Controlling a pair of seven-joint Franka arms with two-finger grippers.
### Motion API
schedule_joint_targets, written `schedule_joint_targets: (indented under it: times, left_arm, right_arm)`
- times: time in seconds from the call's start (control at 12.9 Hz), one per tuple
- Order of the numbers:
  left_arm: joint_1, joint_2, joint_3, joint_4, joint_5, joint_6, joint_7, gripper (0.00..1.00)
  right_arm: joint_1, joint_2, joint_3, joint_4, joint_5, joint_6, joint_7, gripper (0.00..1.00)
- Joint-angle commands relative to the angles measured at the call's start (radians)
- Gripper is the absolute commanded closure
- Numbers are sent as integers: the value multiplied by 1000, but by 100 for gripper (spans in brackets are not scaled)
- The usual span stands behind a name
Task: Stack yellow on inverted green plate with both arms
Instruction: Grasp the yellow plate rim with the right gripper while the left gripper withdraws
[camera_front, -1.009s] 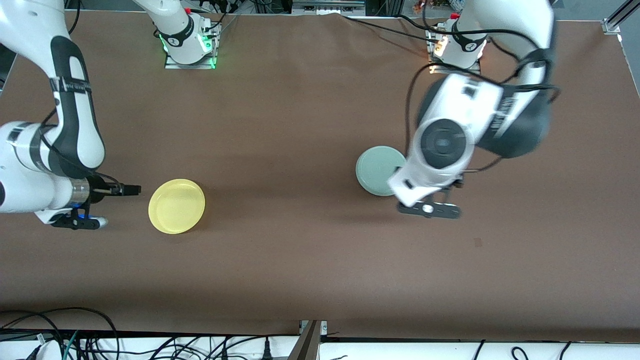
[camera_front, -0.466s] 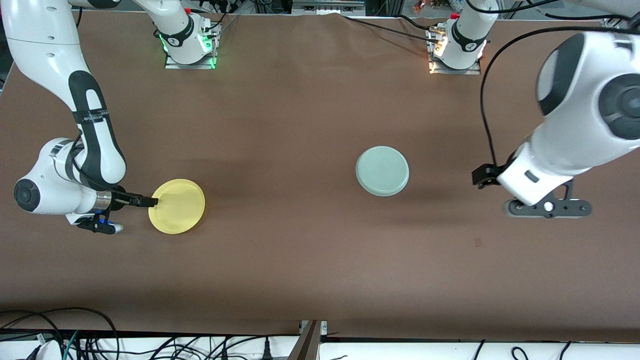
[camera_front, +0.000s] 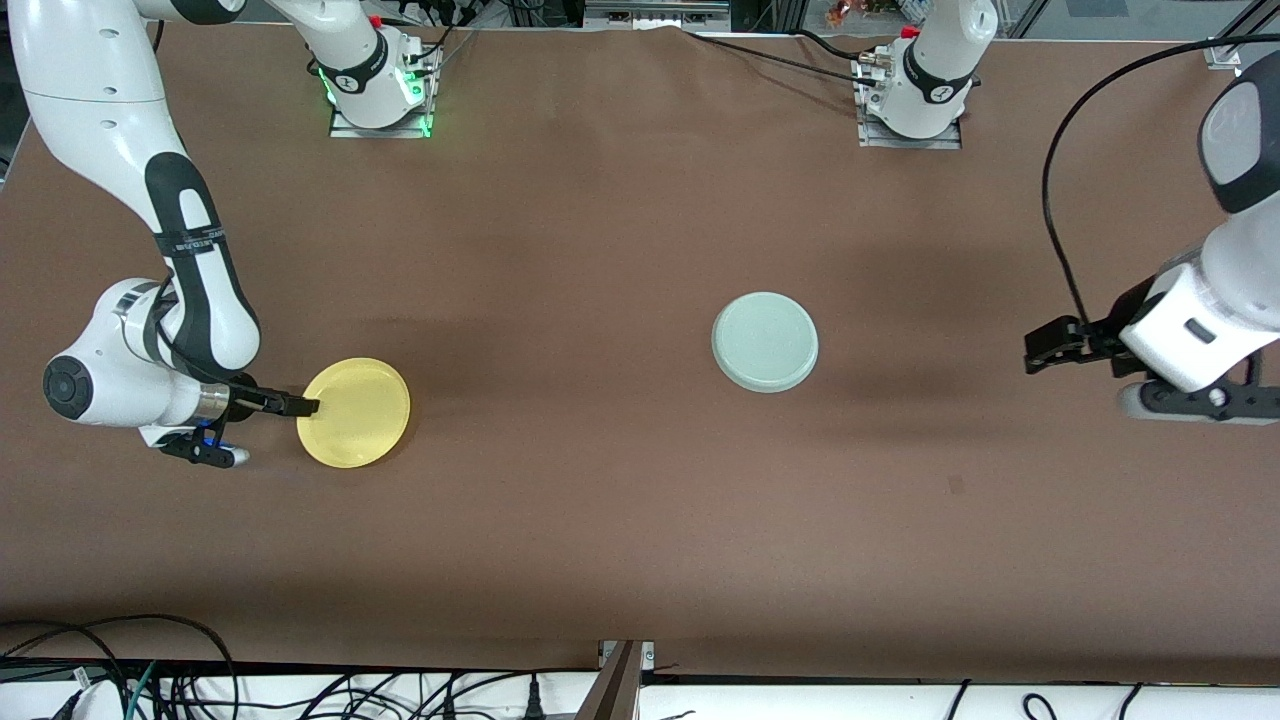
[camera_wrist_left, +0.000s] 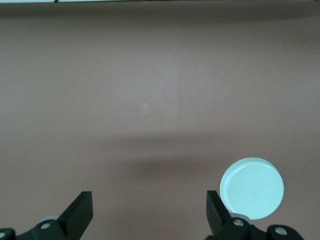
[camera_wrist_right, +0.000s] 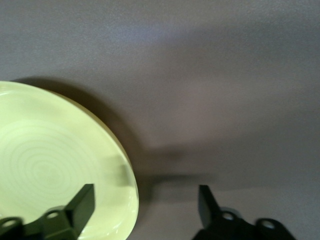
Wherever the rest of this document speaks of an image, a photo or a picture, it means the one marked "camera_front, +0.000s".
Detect pale green plate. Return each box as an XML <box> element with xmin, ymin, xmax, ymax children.
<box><xmin>711</xmin><ymin>291</ymin><xmax>820</xmax><ymax>394</ymax></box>

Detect small orange red objects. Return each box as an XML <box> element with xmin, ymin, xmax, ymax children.
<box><xmin>825</xmin><ymin>0</ymin><xmax>901</xmax><ymax>26</ymax></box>

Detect yellow plate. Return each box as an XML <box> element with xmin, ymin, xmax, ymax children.
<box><xmin>296</xmin><ymin>357</ymin><xmax>412</xmax><ymax>469</ymax></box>

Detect aluminium frame rail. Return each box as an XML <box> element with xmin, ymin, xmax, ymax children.
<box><xmin>583</xmin><ymin>0</ymin><xmax>733</xmax><ymax>31</ymax></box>

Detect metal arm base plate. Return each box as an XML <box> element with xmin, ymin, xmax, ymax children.
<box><xmin>328</xmin><ymin>40</ymin><xmax>443</xmax><ymax>140</ymax></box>
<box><xmin>855</xmin><ymin>55</ymin><xmax>964</xmax><ymax>151</ymax></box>

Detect brown table cover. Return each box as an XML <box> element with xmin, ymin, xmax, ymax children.
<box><xmin>0</xmin><ymin>20</ymin><xmax>1280</xmax><ymax>673</ymax></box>

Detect black looped cable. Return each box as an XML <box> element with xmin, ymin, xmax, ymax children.
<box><xmin>0</xmin><ymin>613</ymin><xmax>239</xmax><ymax>720</ymax></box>

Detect white lower shelf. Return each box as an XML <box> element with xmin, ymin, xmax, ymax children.
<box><xmin>0</xmin><ymin>668</ymin><xmax>1280</xmax><ymax>720</ymax></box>

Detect green cable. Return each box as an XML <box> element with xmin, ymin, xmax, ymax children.
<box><xmin>125</xmin><ymin>660</ymin><xmax>157</xmax><ymax>720</ymax></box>

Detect black base cable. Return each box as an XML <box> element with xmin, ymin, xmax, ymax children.
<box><xmin>685</xmin><ymin>28</ymin><xmax>883</xmax><ymax>87</ymax></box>
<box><xmin>795</xmin><ymin>28</ymin><xmax>879</xmax><ymax>63</ymax></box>

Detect aluminium profile post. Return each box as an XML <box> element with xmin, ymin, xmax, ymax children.
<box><xmin>575</xmin><ymin>640</ymin><xmax>656</xmax><ymax>720</ymax></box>

